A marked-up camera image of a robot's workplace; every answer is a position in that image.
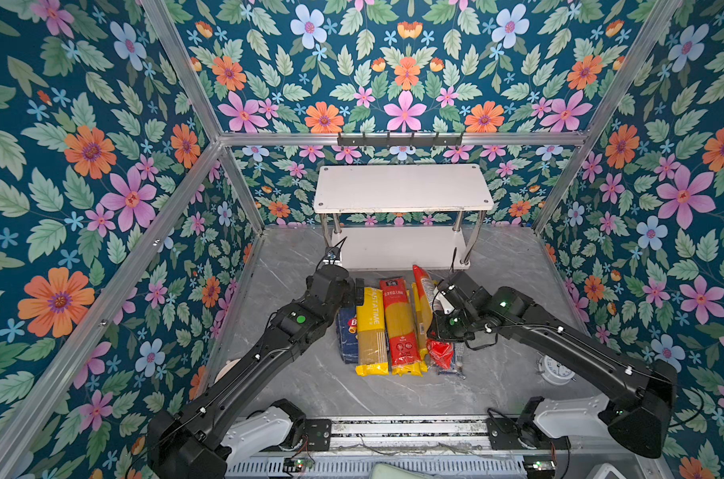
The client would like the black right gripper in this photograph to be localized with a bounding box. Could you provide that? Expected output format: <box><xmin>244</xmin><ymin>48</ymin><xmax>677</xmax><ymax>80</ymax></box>
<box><xmin>420</xmin><ymin>310</ymin><xmax>479</xmax><ymax>341</ymax></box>

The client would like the red-ended spaghetti bag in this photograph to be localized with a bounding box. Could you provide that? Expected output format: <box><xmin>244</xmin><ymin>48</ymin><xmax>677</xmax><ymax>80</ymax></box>
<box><xmin>413</xmin><ymin>265</ymin><xmax>455</xmax><ymax>371</ymax></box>

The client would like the red Barilla spaghetti bag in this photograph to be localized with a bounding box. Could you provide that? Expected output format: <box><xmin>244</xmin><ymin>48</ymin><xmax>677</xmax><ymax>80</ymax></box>
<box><xmin>380</xmin><ymin>277</ymin><xmax>428</xmax><ymax>376</ymax></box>

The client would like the yellow Pastatime spaghetti bag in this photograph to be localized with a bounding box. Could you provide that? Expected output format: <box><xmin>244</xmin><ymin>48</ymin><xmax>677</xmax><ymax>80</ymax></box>
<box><xmin>356</xmin><ymin>287</ymin><xmax>390</xmax><ymax>376</ymax></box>

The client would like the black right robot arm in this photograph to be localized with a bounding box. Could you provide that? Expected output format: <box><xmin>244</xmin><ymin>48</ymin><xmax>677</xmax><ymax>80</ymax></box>
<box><xmin>428</xmin><ymin>271</ymin><xmax>678</xmax><ymax>459</ymax></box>

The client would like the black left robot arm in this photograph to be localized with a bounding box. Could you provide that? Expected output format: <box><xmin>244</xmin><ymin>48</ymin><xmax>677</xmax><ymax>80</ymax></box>
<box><xmin>146</xmin><ymin>265</ymin><xmax>364</xmax><ymax>478</ymax></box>

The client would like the blue Barilla pasta bag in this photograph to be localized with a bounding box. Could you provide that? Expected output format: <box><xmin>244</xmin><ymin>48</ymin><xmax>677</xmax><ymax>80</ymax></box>
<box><xmin>336</xmin><ymin>307</ymin><xmax>359</xmax><ymax>364</ymax></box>

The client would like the white two-tier shelf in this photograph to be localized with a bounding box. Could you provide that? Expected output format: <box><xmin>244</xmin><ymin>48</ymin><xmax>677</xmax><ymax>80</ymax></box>
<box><xmin>313</xmin><ymin>164</ymin><xmax>495</xmax><ymax>271</ymax></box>

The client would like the white alarm clock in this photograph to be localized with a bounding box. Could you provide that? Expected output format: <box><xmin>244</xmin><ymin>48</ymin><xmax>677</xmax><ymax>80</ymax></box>
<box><xmin>537</xmin><ymin>355</ymin><xmax>575</xmax><ymax>386</ymax></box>

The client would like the beige round clock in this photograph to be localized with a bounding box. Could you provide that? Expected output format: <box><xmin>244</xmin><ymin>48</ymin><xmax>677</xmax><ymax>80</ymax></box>
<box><xmin>215</xmin><ymin>358</ymin><xmax>240</xmax><ymax>382</ymax></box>

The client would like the metal hook rail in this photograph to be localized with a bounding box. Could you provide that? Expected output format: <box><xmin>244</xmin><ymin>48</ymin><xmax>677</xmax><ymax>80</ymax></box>
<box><xmin>336</xmin><ymin>132</ymin><xmax>464</xmax><ymax>148</ymax></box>

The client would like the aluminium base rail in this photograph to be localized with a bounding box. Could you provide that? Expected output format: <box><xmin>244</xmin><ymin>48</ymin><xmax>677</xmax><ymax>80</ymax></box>
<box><xmin>220</xmin><ymin>411</ymin><xmax>672</xmax><ymax>478</ymax></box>

